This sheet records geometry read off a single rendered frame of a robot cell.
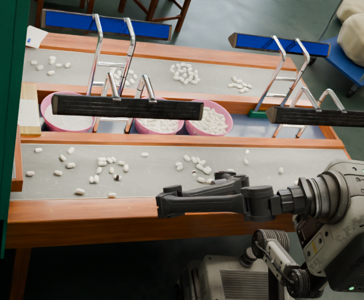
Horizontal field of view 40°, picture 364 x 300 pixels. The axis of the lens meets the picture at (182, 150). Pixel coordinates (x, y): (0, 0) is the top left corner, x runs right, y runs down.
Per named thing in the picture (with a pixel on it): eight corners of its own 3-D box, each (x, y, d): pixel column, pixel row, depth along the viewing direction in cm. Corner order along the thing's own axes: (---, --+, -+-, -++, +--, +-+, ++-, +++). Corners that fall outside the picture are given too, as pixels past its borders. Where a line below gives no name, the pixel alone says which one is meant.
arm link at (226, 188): (172, 218, 175) (169, 188, 175) (162, 217, 179) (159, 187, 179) (254, 196, 203) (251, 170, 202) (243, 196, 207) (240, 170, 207)
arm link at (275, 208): (287, 213, 149) (285, 195, 148) (253, 218, 148) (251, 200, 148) (279, 208, 158) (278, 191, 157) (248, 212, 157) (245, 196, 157)
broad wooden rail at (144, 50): (284, 90, 335) (297, 68, 322) (-3, 69, 264) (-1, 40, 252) (278, 78, 342) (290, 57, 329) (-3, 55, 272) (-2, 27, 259)
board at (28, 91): (41, 136, 217) (41, 134, 216) (4, 134, 211) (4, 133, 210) (35, 86, 237) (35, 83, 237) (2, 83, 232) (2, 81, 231)
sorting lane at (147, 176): (366, 194, 264) (369, 191, 263) (4, 203, 194) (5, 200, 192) (341, 152, 283) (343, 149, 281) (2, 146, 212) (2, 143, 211)
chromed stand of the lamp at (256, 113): (278, 119, 294) (314, 58, 263) (249, 118, 286) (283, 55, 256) (267, 97, 306) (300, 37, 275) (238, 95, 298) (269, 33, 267)
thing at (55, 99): (201, 121, 213) (206, 109, 208) (52, 115, 189) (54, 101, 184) (196, 108, 218) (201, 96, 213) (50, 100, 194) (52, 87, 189)
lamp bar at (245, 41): (328, 58, 285) (334, 48, 281) (232, 48, 261) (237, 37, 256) (322, 49, 290) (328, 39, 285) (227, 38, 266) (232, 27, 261)
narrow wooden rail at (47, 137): (335, 159, 287) (345, 146, 280) (1, 156, 217) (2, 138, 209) (330, 152, 291) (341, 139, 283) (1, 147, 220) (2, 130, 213)
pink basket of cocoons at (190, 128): (232, 147, 264) (239, 135, 257) (187, 147, 253) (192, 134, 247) (217, 112, 280) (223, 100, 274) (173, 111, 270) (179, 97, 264)
